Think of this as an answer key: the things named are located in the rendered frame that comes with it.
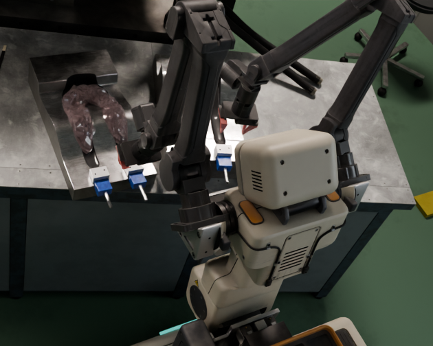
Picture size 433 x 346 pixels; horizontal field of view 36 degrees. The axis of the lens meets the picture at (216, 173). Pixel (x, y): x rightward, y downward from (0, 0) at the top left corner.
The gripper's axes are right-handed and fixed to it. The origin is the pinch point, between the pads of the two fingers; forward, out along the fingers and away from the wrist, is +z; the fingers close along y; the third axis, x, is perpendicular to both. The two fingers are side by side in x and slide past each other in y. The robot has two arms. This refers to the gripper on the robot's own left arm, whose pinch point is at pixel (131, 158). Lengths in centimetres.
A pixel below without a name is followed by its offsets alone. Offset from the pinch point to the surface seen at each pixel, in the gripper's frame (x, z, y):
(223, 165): 7.3, 6.5, -30.7
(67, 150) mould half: -9.7, 19.6, 11.5
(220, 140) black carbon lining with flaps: -1.4, 13.2, -36.2
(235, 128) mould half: -4.6, 14.6, -43.4
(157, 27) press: -56, 52, -45
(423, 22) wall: -67, 138, -275
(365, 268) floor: 62, 79, -126
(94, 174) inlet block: 0.2, 12.8, 7.4
